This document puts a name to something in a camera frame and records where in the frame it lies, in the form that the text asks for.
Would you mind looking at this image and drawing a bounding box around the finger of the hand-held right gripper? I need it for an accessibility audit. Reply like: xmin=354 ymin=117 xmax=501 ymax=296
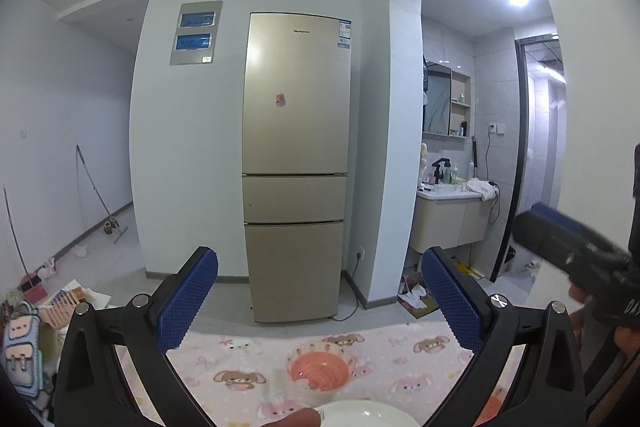
xmin=514 ymin=211 xmax=626 ymax=280
xmin=530 ymin=202 xmax=631 ymax=260

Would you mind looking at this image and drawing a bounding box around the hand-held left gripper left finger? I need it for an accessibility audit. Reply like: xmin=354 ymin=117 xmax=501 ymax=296
xmin=54 ymin=246 xmax=220 ymax=427

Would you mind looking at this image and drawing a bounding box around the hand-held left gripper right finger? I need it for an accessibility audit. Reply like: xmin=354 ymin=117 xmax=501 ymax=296
xmin=421 ymin=247 xmax=587 ymax=427

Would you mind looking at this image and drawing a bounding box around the white cartoon print plate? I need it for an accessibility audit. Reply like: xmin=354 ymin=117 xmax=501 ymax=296
xmin=312 ymin=399 xmax=421 ymax=427

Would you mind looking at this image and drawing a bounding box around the person's right hand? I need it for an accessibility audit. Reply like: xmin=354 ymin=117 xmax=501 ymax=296
xmin=569 ymin=285 xmax=589 ymax=344

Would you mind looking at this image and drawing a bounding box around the person's left hand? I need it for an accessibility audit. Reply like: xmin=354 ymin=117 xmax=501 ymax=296
xmin=271 ymin=408 xmax=322 ymax=427

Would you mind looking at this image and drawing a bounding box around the paper litter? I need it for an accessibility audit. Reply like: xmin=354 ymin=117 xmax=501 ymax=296
xmin=399 ymin=272 xmax=442 ymax=319

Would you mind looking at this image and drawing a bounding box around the pink cartoon print tablecloth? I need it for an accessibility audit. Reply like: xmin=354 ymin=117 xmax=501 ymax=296
xmin=115 ymin=319 xmax=531 ymax=427

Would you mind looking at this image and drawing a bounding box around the beige vanity cabinet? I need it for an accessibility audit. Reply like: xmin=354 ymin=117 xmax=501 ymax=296
xmin=415 ymin=187 xmax=493 ymax=253

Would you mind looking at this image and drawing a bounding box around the white towel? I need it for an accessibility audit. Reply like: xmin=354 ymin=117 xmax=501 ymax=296
xmin=467 ymin=178 xmax=499 ymax=202

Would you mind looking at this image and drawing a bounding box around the pink peg rack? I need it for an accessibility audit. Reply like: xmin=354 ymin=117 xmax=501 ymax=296
xmin=40 ymin=289 xmax=86 ymax=328

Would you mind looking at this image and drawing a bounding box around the red broom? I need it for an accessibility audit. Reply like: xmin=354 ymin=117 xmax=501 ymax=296
xmin=2 ymin=187 xmax=47 ymax=304

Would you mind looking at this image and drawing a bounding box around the bathroom mirror cabinet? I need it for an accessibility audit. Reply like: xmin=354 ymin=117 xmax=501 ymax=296
xmin=422 ymin=57 xmax=472 ymax=138

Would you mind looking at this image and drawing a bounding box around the pastel cartoon backpack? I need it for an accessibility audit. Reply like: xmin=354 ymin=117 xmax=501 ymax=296
xmin=0 ymin=302 xmax=45 ymax=395

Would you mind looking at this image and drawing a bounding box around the gold refrigerator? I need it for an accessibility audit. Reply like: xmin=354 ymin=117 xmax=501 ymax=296
xmin=242 ymin=12 xmax=353 ymax=324

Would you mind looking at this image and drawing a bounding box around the black appliance cable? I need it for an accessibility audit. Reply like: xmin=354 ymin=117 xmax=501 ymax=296
xmin=486 ymin=137 xmax=502 ymax=226

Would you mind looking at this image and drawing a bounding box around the dark door frame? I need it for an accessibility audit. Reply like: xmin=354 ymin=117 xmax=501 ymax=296
xmin=490 ymin=34 xmax=563 ymax=284

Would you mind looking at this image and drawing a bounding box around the black refrigerator power cable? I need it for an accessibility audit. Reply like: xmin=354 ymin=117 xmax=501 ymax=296
xmin=334 ymin=257 xmax=368 ymax=323

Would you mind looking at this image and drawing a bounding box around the mop with metal handle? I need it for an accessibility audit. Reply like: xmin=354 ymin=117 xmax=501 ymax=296
xmin=76 ymin=145 xmax=129 ymax=247

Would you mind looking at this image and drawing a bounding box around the grey wall electrical panel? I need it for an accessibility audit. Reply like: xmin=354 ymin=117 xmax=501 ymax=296
xmin=168 ymin=0 xmax=224 ymax=66

